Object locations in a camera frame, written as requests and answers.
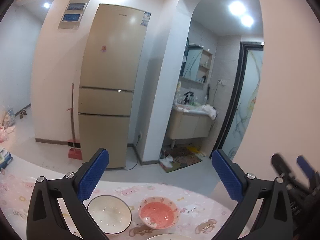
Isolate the beige three-door refrigerator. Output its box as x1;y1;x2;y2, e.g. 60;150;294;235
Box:
78;4;151;169

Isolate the pink strawberry bowl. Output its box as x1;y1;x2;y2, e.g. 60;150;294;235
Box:
138;196;180;230

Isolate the black faucet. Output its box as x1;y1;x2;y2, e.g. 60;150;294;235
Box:
183;91;194;105

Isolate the white bowl dark rim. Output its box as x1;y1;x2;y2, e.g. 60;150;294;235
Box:
87;195;132;235

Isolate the glass door black frame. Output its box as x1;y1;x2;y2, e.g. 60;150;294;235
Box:
214;41;264;159

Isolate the pair of slippers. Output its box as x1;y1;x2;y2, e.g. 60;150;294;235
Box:
19;109;27;119

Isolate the patterned bathroom floor mat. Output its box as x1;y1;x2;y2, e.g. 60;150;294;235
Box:
159;147;202;173

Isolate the stack of books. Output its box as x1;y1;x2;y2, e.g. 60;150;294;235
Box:
0;147;14;169

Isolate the white cloth on vanity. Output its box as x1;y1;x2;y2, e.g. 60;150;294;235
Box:
197;105;217;120

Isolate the mirror cabinet with shelves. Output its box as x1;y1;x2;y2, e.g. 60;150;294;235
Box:
180;43;213;86

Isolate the white cat cartoon plate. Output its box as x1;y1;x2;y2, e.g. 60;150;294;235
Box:
147;233;193;240

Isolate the wall electrical panel box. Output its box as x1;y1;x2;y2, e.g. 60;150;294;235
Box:
58;0;90;30

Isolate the beige bathroom vanity cabinet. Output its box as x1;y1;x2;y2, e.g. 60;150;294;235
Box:
167;105;216;140

